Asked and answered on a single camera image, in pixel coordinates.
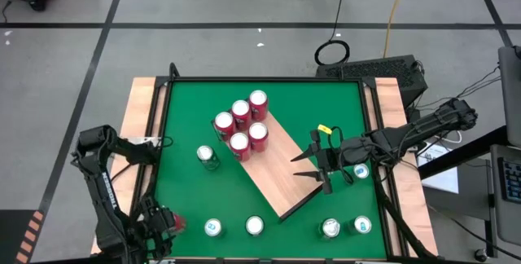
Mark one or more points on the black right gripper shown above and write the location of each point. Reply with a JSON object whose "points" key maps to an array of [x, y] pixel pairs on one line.
{"points": [[346, 154]]}

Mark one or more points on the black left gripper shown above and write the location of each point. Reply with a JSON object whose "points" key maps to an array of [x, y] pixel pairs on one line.
{"points": [[154, 227]]}

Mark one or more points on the red Fanta soda can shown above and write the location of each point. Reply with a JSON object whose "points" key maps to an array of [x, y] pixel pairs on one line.
{"points": [[258, 135], [241, 113], [224, 124], [179, 223], [240, 146], [258, 103]]}

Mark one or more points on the green Sprite soda can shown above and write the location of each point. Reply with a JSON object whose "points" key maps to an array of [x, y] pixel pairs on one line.
{"points": [[207, 158], [255, 225], [330, 228]]}

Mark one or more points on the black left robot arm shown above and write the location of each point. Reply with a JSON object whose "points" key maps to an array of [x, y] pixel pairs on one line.
{"points": [[103, 190]]}

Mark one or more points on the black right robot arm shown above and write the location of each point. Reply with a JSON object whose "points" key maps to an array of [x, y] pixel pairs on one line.
{"points": [[411, 131]]}

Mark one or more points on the wooden board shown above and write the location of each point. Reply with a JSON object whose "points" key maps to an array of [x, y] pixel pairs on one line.
{"points": [[281, 174]]}

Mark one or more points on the slim green can blue tab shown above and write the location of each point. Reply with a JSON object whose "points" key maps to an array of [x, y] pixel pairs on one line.
{"points": [[362, 224], [213, 227], [361, 170]]}

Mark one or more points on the green table mat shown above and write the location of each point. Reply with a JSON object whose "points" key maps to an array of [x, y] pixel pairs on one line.
{"points": [[317, 105]]}

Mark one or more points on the black computer tower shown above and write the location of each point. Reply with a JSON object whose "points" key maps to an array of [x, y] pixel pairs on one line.
{"points": [[374, 72]]}

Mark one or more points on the white paper sheet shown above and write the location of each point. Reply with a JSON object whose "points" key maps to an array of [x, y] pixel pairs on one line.
{"points": [[441, 178]]}

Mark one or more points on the black desk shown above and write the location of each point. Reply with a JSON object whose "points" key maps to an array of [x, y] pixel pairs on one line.
{"points": [[460, 154]]}

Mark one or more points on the black caster knob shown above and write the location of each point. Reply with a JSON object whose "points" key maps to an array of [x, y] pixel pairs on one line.
{"points": [[481, 254]]}

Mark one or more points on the black computer keyboard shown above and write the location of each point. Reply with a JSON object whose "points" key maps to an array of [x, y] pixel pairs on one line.
{"points": [[510, 180]]}

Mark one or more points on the computer monitor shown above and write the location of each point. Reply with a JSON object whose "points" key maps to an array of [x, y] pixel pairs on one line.
{"points": [[510, 89]]}

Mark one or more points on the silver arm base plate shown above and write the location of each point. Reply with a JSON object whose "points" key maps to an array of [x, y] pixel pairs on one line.
{"points": [[144, 139]]}

